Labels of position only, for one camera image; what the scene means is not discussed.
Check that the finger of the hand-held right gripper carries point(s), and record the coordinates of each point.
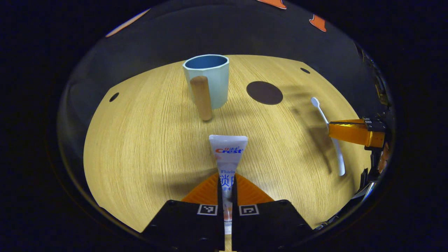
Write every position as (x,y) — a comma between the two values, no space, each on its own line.
(350,133)

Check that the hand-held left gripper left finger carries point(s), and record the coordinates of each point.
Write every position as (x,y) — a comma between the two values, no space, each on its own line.
(189,227)

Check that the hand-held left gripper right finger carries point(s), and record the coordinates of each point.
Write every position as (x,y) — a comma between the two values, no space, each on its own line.
(266,227)

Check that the white toothbrush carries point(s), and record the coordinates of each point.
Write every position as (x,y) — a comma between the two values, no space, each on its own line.
(339,161)

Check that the white toothpaste tube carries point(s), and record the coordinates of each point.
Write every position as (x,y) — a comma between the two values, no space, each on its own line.
(227,154)

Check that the dark brown round coaster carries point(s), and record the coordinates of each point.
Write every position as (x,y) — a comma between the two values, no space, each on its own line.
(264,92)

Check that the black backdrop cloth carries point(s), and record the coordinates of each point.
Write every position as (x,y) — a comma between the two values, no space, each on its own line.
(157,35)

